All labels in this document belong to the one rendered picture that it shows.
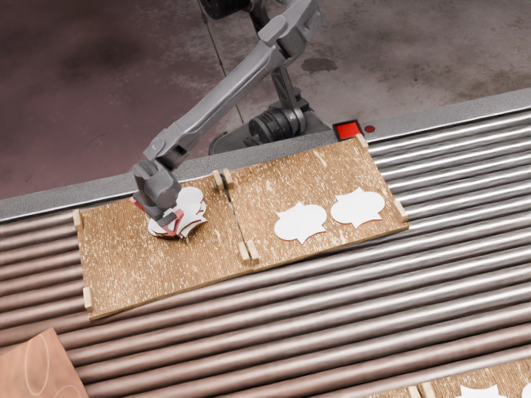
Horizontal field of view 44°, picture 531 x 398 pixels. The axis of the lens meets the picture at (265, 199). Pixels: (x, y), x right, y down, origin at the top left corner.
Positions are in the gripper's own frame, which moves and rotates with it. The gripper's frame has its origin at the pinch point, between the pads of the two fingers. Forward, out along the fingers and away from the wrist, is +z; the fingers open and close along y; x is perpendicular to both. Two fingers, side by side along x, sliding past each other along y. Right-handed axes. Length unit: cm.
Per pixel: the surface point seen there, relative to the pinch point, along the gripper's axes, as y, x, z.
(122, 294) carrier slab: 6.1, -18.3, 6.2
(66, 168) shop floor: -148, 24, 98
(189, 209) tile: 1.1, 7.8, 0.8
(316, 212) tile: 23.1, 32.0, 4.9
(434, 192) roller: 40, 60, 7
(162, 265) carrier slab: 6.5, -6.3, 6.1
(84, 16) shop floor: -261, 105, 96
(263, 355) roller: 42.1, -4.7, 8.5
